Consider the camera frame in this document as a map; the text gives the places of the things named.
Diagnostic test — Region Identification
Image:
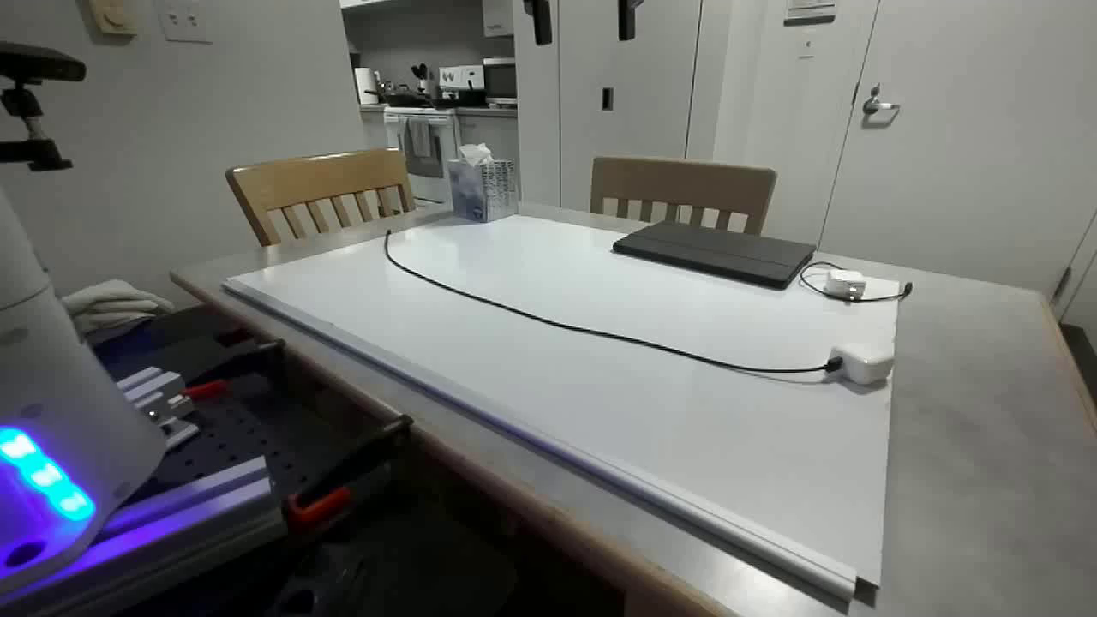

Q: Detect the black charger cable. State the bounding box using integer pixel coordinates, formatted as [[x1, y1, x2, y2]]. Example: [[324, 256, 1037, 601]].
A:
[[378, 226, 849, 380]]

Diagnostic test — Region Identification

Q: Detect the white charger brick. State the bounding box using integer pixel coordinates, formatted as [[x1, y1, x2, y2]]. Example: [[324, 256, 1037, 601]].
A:
[[832, 338, 900, 386]]

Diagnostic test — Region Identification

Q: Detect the white kitchen stove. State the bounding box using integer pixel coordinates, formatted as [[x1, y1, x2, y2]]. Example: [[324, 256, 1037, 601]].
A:
[[381, 99, 466, 208]]

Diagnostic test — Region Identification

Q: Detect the brown wooden slat-back chair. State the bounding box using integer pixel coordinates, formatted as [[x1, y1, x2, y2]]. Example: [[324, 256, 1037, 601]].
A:
[[585, 154, 783, 239]]

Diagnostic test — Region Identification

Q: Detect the purple tissue box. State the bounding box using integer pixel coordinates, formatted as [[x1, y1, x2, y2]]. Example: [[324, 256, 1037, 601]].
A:
[[446, 139, 525, 223]]

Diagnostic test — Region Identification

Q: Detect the grey door sign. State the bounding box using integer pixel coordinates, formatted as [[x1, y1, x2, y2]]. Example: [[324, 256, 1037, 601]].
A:
[[783, 0, 841, 26]]

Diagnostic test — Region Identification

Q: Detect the black closed laptop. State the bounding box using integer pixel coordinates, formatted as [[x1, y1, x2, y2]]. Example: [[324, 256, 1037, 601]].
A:
[[610, 219, 818, 290]]

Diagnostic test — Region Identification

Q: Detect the light wooden slat-back chair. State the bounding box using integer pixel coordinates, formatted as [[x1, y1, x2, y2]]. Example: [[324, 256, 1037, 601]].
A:
[[223, 146, 423, 249]]

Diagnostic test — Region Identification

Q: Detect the white board mat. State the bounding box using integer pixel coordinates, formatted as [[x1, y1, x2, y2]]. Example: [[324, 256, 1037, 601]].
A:
[[221, 212, 905, 604]]

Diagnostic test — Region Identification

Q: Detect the white folded cloth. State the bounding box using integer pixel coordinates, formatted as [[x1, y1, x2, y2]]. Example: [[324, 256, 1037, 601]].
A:
[[61, 276, 174, 343]]

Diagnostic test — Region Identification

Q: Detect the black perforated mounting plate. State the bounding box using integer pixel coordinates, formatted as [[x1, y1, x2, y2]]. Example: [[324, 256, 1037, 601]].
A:
[[91, 300, 406, 552]]

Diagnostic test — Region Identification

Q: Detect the silver door lever handle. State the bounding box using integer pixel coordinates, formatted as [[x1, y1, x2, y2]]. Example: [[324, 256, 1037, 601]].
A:
[[861, 83, 905, 128]]

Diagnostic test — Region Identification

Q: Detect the small white adapter with cable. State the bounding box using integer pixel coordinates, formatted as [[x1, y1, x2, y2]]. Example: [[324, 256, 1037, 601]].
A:
[[796, 256, 916, 308]]

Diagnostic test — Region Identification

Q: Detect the white wall light switch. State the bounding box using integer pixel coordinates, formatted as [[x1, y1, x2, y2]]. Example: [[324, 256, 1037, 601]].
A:
[[159, 0, 215, 48]]

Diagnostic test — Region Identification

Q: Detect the beige wall thermostat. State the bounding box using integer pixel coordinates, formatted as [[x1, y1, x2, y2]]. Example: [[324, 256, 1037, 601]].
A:
[[80, 0, 142, 43]]

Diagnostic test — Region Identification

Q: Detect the red handled clamp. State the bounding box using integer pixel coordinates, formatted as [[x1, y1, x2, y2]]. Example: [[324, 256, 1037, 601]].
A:
[[168, 372, 235, 404]]

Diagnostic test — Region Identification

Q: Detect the black camera on mount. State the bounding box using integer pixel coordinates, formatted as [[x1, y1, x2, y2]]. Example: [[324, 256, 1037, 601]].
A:
[[0, 42, 91, 176]]

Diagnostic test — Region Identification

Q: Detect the orange handled bar clamp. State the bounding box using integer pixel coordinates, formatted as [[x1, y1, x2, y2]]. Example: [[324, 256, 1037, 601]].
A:
[[283, 411, 418, 540]]

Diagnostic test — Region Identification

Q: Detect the silver metal mounting bracket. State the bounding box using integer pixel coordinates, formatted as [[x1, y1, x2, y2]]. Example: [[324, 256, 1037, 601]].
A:
[[112, 363, 203, 455]]

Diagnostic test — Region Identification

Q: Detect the silver aluminium rail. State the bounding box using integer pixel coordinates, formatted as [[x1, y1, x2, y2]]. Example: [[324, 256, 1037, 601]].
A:
[[0, 455, 285, 609]]

